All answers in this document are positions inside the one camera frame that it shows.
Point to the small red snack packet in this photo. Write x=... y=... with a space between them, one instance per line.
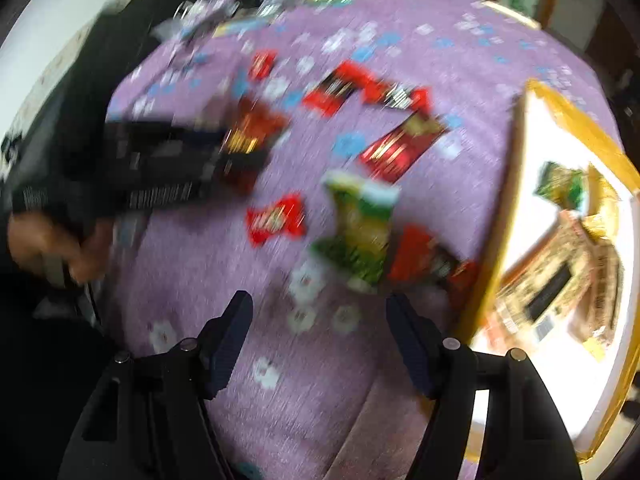
x=262 y=65
x=276 y=220

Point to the person's left hand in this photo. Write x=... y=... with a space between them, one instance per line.
x=55 y=247

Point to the purple floral tablecloth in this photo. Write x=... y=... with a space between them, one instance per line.
x=300 y=170

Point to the clear crinkled plastic bag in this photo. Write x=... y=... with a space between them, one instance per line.
x=200 y=12

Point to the green snack packet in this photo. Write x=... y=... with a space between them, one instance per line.
x=357 y=227

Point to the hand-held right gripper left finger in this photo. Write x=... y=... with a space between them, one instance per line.
x=227 y=345

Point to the yellow cardboard box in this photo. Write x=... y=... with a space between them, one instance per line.
x=515 y=150

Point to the pile of assorted snack packs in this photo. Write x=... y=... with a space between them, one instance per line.
x=565 y=260

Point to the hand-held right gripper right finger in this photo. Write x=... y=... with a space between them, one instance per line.
x=412 y=345

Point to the iridescent pouch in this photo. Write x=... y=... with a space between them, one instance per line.
x=242 y=27

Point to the black chair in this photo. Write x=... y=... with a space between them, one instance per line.
x=115 y=40

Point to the red gold snack packet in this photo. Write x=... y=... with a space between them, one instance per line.
x=255 y=127

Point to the person's dark clothing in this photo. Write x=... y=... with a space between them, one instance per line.
x=50 y=340

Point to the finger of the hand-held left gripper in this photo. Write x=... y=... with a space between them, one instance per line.
x=205 y=137
x=220 y=175

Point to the red black snack packet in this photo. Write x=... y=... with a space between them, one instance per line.
x=400 y=96
x=420 y=257
x=327 y=92

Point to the dark red snack packet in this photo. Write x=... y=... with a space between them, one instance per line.
x=400 y=147

